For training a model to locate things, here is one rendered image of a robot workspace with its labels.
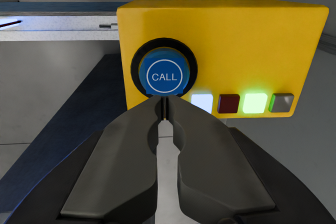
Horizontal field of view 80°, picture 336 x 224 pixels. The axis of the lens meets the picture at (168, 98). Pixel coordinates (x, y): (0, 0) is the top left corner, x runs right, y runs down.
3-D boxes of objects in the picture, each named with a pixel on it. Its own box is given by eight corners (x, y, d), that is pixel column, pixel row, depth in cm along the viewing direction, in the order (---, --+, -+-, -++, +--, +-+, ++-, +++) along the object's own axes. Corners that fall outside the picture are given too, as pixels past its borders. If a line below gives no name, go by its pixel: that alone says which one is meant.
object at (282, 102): (291, 92, 18) (295, 95, 18) (286, 109, 19) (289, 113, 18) (271, 92, 18) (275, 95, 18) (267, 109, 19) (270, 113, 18)
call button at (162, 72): (188, 45, 16) (191, 51, 15) (186, 90, 18) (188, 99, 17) (139, 46, 16) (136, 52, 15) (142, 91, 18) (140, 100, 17)
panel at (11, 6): (172, 1, 100) (190, 19, 42) (172, 3, 101) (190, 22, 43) (4, 2, 98) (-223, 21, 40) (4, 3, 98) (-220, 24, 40)
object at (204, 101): (211, 93, 18) (213, 96, 17) (209, 110, 19) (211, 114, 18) (191, 94, 18) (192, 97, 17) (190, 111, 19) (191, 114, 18)
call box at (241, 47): (268, -2, 24) (337, 5, 15) (251, 77, 29) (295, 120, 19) (132, -1, 23) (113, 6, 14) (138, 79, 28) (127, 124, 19)
